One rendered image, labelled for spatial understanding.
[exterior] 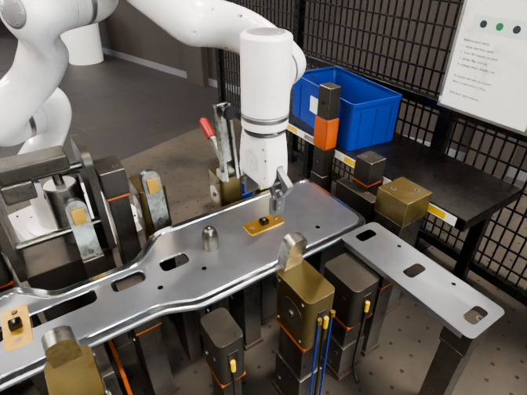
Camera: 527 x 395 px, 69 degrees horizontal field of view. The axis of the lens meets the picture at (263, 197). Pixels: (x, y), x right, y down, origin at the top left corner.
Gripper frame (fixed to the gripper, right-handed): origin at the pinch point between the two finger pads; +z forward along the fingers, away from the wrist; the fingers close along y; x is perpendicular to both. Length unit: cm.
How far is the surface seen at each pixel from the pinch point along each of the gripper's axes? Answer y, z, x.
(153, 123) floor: -293, 110, 69
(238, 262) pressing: 7.1, 6.8, -10.3
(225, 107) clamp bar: -13.0, -14.8, -0.8
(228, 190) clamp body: -12.7, 4.9, -1.1
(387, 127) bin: -8.6, -1.0, 45.9
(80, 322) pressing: 5.0, 7.1, -38.0
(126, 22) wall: -518, 60, 123
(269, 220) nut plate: 0.1, 6.5, 1.5
